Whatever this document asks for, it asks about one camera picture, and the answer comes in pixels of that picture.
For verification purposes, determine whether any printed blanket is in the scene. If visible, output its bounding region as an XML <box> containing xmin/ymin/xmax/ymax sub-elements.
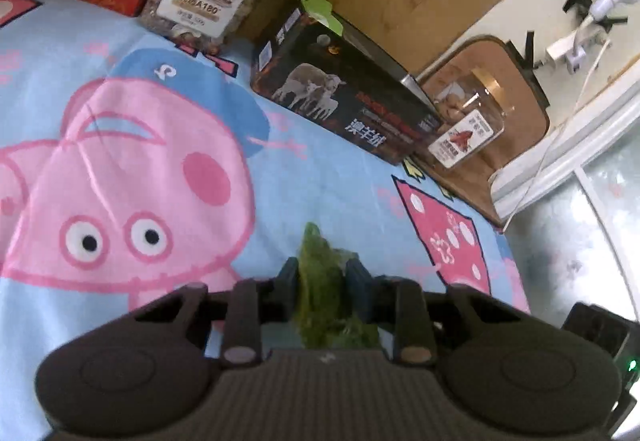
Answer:
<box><xmin>0</xmin><ymin>0</ymin><xmax>532</xmax><ymax>441</ymax></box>

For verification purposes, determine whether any green snack packet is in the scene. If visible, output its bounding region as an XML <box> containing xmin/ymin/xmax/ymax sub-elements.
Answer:
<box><xmin>295</xmin><ymin>221</ymin><xmax>382</xmax><ymax>350</ymax></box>

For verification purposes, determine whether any small green packet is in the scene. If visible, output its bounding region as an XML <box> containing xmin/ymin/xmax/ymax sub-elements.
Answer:
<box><xmin>300</xmin><ymin>0</ymin><xmax>346</xmax><ymax>36</ymax></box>

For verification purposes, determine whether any white cable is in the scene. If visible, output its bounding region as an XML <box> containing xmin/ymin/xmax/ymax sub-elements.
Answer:
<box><xmin>487</xmin><ymin>38</ymin><xmax>613</xmax><ymax>234</ymax></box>

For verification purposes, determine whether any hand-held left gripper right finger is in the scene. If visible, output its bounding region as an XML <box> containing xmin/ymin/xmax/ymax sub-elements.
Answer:
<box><xmin>345</xmin><ymin>258</ymin><xmax>523</xmax><ymax>367</ymax></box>

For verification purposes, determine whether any white power plug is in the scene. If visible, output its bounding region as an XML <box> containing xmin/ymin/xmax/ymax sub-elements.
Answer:
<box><xmin>545</xmin><ymin>14</ymin><xmax>613</xmax><ymax>73</ymax></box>

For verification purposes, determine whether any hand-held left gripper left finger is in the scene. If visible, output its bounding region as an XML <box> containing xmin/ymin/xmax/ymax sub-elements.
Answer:
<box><xmin>132</xmin><ymin>257</ymin><xmax>301</xmax><ymax>367</ymax></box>

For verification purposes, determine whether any small clear nut jar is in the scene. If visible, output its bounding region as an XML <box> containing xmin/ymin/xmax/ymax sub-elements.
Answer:
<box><xmin>427</xmin><ymin>66</ymin><xmax>506</xmax><ymax>169</ymax></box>

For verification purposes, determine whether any white window sill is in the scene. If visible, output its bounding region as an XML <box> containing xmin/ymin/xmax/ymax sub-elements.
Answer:
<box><xmin>492</xmin><ymin>68</ymin><xmax>640</xmax><ymax>218</ymax></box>

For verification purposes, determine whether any black box with sheep print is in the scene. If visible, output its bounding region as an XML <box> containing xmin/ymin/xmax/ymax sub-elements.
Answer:
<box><xmin>250</xmin><ymin>0</ymin><xmax>444</xmax><ymax>166</ymax></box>

